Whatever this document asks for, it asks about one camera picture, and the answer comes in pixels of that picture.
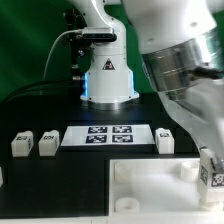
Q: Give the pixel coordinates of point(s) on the white square tabletop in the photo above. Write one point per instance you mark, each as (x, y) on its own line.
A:
(157, 186)

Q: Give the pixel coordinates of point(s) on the white marker sheet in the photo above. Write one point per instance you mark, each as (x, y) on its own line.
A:
(107, 135)

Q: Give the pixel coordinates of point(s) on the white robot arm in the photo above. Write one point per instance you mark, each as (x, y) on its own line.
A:
(181, 55)

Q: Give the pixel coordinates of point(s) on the white part at left edge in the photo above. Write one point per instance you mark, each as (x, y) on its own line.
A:
(1, 177)

